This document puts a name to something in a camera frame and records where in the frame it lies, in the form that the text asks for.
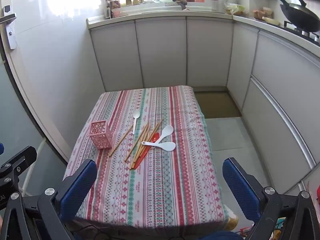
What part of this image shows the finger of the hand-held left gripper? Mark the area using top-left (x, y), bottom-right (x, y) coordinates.
top-left (0, 146), bottom-right (38, 180)

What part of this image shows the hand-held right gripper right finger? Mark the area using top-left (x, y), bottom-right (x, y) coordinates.
top-left (222, 157), bottom-right (320, 240)

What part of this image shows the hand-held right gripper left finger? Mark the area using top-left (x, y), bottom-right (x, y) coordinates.
top-left (0, 159), bottom-right (98, 240)

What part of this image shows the pink lattice utensil holder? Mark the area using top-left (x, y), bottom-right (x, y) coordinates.
top-left (88, 120), bottom-right (113, 150)

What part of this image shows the bundle of wooden chopsticks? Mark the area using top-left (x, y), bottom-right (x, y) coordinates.
top-left (109, 119), bottom-right (164, 170)

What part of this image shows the white rice paddle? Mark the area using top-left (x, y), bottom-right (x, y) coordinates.
top-left (149, 125), bottom-right (174, 150)
top-left (141, 141), bottom-right (177, 152)

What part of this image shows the red rice paddle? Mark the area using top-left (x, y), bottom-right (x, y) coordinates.
top-left (132, 133), bottom-right (160, 169)

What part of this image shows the white plastic spoon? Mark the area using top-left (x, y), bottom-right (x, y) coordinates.
top-left (132, 111), bottom-right (141, 135)

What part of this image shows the yellow bag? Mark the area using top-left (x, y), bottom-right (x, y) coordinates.
top-left (226, 210), bottom-right (240, 231)

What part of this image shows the striped patterned tablecloth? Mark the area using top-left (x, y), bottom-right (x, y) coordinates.
top-left (62, 85), bottom-right (232, 230)

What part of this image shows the brown floor mat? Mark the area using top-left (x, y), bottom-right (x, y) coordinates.
top-left (194, 92), bottom-right (242, 119)

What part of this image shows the white kitchen cabinet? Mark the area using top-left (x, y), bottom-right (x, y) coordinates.
top-left (86, 11), bottom-right (320, 190)

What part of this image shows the black gas stove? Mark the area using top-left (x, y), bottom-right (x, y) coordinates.
top-left (284, 21), bottom-right (320, 46)

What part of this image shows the plastic bag of vegetables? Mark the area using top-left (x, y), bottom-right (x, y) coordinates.
top-left (224, 3), bottom-right (247, 16)

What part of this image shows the black wok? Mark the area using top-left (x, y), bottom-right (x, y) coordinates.
top-left (266, 0), bottom-right (320, 33)

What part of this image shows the black cable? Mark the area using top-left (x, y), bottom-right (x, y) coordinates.
top-left (67, 224), bottom-right (114, 240)

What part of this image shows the silver door handle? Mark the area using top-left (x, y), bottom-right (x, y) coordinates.
top-left (0, 5), bottom-right (18, 50)

